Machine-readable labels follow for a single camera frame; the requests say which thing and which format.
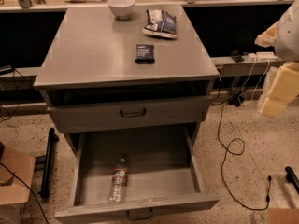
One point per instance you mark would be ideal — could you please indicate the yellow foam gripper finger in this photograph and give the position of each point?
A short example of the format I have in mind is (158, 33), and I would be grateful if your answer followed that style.
(268, 37)
(281, 86)

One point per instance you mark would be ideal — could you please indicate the clear plastic water bottle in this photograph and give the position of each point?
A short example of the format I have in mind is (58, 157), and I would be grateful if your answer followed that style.
(118, 182)

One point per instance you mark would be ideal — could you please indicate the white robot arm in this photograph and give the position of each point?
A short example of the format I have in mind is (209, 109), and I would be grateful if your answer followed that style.
(283, 36)

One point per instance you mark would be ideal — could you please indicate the closed grey upper drawer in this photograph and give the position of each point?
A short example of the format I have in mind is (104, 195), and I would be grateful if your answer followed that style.
(134, 114)

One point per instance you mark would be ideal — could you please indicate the open grey lower drawer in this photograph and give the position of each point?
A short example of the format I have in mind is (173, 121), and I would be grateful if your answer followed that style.
(163, 176)

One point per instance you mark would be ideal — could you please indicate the grey drawer cabinet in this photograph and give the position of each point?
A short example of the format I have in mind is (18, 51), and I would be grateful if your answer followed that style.
(92, 61)

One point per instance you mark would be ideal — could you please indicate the white power strip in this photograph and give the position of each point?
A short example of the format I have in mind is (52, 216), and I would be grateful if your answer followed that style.
(262, 56)

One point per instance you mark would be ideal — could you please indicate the small black device on ledge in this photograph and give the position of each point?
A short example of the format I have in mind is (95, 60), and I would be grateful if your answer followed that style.
(236, 56)

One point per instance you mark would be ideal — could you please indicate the black object right floor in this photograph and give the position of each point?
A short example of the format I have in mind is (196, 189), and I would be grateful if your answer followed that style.
(292, 178)

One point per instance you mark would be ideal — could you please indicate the blue white snack bag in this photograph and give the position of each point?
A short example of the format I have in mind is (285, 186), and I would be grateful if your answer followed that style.
(160, 23)

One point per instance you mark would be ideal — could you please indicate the small black box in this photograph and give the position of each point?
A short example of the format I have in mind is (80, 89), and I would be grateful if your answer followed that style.
(144, 53)

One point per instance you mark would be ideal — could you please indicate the cardboard box bottom right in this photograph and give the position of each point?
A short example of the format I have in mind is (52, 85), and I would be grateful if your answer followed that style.
(283, 216)

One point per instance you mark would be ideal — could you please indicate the white ceramic bowl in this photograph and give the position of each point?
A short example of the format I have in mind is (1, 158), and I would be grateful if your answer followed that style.
(121, 9)

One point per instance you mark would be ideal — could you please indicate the black bar on floor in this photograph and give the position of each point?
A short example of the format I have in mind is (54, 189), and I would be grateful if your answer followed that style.
(45, 186)

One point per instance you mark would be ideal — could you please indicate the brown cardboard box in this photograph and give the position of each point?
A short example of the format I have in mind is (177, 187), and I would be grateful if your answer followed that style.
(16, 174)

